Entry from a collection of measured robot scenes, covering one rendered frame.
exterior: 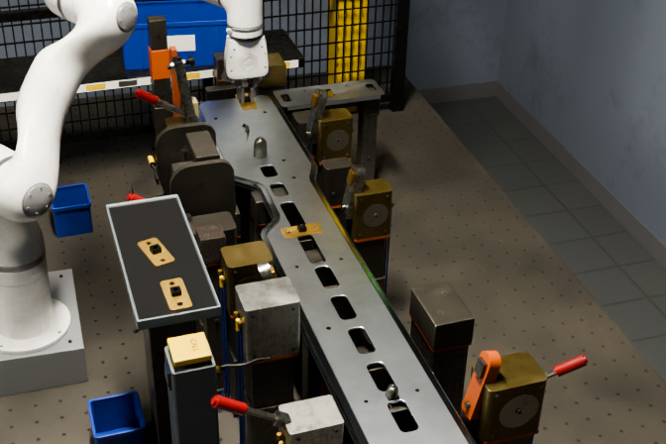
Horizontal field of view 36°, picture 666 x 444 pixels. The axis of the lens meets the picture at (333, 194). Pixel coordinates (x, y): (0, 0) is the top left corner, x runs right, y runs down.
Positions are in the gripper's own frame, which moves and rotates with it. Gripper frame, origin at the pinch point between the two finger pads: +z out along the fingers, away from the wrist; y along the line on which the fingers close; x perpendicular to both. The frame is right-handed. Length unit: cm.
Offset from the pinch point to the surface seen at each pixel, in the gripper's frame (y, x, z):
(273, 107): 9.7, 10.8, 10.4
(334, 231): 7, -49, 10
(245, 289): -20, -78, -1
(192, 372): -34, -99, -3
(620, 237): 163, 57, 110
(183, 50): -8.4, 35.1, 2.5
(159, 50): -16.1, 28.7, -1.1
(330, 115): 19.9, -5.8, 5.9
